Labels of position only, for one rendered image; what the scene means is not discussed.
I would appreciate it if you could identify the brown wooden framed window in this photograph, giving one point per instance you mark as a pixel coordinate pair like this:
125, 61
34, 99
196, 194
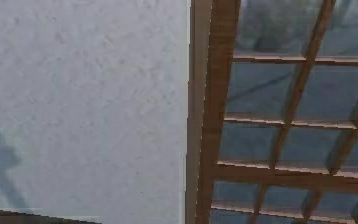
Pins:
217, 100

